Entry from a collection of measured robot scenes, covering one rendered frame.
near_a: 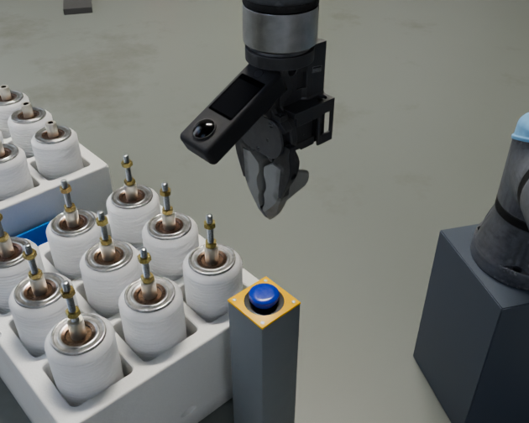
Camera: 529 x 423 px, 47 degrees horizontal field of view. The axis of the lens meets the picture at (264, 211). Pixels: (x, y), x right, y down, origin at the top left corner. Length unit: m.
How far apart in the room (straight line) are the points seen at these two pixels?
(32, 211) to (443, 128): 1.20
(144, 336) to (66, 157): 0.55
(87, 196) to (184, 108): 0.69
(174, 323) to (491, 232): 0.48
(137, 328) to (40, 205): 0.50
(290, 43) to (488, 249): 0.47
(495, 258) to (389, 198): 0.70
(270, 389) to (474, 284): 0.33
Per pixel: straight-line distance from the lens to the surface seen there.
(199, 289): 0.98
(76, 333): 0.90
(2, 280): 1.06
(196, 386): 1.02
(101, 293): 1.02
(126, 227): 1.14
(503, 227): 0.92
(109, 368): 0.92
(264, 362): 0.85
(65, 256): 1.10
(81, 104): 2.09
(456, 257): 0.98
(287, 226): 1.47
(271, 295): 0.82
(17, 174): 1.34
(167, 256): 1.05
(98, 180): 1.40
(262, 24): 0.61
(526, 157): 0.85
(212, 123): 0.61
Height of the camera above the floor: 0.90
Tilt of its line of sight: 36 degrees down
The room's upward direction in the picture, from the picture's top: straight up
